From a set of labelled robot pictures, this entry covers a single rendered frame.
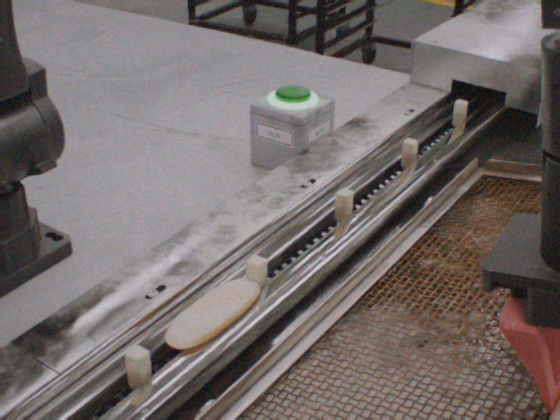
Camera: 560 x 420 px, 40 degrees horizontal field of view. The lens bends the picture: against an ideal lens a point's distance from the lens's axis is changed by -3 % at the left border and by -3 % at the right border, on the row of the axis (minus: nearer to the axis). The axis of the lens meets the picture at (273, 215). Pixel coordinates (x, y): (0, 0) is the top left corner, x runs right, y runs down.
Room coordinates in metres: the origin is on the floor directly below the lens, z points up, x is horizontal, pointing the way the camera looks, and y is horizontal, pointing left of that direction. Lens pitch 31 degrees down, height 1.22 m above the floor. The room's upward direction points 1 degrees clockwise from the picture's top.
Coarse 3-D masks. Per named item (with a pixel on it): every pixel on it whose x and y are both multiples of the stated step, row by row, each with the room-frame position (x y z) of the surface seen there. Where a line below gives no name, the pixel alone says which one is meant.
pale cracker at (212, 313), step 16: (224, 288) 0.50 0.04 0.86; (240, 288) 0.50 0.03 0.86; (256, 288) 0.50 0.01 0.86; (192, 304) 0.48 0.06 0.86; (208, 304) 0.48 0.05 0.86; (224, 304) 0.48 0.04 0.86; (240, 304) 0.48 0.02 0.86; (176, 320) 0.46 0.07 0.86; (192, 320) 0.46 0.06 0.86; (208, 320) 0.46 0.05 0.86; (224, 320) 0.46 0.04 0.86; (176, 336) 0.44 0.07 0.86; (192, 336) 0.44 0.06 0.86; (208, 336) 0.45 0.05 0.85
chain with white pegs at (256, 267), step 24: (456, 120) 0.86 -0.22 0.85; (408, 144) 0.75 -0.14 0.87; (432, 144) 0.81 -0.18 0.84; (336, 192) 0.64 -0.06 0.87; (336, 216) 0.64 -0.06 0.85; (312, 240) 0.60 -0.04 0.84; (264, 264) 0.52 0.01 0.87; (288, 264) 0.56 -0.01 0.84; (144, 360) 0.40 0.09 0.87; (168, 360) 0.44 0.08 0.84
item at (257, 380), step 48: (528, 192) 0.59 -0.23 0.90; (432, 240) 0.52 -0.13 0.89; (384, 288) 0.46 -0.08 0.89; (432, 288) 0.45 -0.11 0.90; (288, 336) 0.39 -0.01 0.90; (336, 336) 0.40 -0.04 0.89; (384, 336) 0.40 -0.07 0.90; (240, 384) 0.35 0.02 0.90; (288, 384) 0.36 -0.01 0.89; (384, 384) 0.35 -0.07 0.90; (432, 384) 0.34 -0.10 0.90; (528, 384) 0.33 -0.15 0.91
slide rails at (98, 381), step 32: (416, 128) 0.83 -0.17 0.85; (384, 160) 0.75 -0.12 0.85; (416, 160) 0.75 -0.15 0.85; (384, 192) 0.68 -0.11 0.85; (288, 224) 0.61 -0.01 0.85; (352, 224) 0.61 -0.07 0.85; (160, 320) 0.47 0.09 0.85; (192, 352) 0.43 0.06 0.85; (96, 384) 0.40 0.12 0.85; (160, 384) 0.40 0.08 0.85; (32, 416) 0.36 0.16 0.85; (64, 416) 0.36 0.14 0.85
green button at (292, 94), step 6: (276, 90) 0.80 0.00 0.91; (282, 90) 0.80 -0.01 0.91; (288, 90) 0.80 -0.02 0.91; (294, 90) 0.80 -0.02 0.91; (300, 90) 0.80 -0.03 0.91; (306, 90) 0.80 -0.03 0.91; (276, 96) 0.79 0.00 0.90; (282, 96) 0.79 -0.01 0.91; (288, 96) 0.79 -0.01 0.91; (294, 96) 0.79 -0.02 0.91; (300, 96) 0.79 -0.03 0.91; (306, 96) 0.79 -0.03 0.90; (288, 102) 0.78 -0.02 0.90; (294, 102) 0.78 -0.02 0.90; (300, 102) 0.78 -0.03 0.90
